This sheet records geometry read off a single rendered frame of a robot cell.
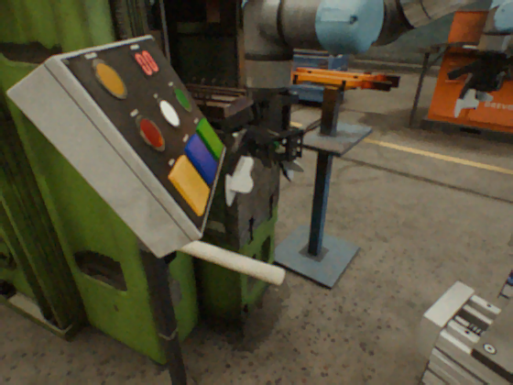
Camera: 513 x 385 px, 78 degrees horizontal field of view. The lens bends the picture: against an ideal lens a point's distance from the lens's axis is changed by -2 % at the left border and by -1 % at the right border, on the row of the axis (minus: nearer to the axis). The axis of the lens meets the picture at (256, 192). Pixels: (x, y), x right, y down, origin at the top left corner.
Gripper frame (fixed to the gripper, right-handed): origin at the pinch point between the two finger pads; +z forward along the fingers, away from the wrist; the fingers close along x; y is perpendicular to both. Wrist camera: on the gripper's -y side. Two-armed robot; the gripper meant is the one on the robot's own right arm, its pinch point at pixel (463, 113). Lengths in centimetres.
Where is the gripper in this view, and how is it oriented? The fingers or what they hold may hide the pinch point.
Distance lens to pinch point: 133.8
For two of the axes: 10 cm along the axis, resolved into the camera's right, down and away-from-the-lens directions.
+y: 6.2, 3.9, -6.9
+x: 7.9, -3.0, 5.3
